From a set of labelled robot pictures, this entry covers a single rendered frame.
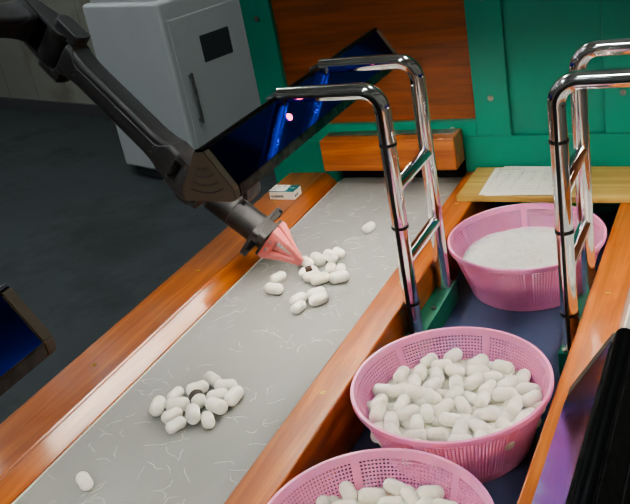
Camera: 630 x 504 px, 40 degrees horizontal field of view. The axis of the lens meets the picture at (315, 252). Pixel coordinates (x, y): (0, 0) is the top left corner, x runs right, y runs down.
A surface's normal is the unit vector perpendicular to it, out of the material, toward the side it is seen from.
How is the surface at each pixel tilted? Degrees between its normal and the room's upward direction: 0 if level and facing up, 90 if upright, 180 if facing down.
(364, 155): 90
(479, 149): 90
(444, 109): 90
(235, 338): 0
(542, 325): 0
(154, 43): 90
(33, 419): 0
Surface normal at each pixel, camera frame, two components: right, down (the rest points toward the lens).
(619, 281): -0.18, -0.89
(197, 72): 0.72, 0.18
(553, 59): -0.42, 0.45
